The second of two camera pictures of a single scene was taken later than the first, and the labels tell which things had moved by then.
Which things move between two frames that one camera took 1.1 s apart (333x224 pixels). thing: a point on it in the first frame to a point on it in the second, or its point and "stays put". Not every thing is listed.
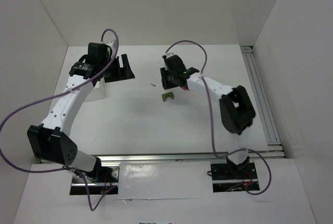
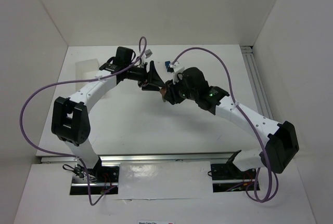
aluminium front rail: [203, 158] stays put
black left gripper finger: [113, 73] to [151, 87]
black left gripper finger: [126, 72] to [153, 76]
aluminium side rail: [273, 143] stays put
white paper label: [155, 222] stays put
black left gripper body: [117, 70] to [151, 73]
